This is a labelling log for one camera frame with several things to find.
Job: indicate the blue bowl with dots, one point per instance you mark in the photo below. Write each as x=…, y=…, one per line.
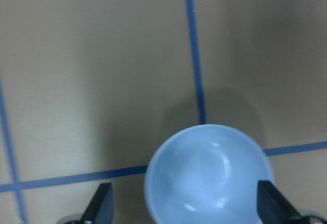
x=206, y=174

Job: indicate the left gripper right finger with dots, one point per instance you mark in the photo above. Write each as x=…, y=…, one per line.
x=272, y=207

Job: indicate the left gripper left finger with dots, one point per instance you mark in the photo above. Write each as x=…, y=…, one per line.
x=100, y=208

